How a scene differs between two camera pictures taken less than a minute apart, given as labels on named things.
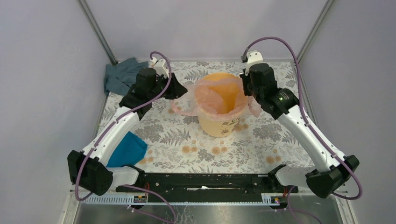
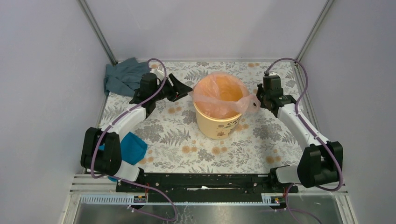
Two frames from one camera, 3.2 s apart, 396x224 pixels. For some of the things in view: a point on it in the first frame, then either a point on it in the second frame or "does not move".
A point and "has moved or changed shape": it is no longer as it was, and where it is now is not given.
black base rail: x=208 y=187 does not move
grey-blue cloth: x=119 y=78 does not move
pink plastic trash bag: x=200 y=99 has moved or changed shape
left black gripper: x=176 y=89 does not move
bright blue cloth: x=130 y=150 does not move
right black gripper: x=244 y=79 to x=260 y=89
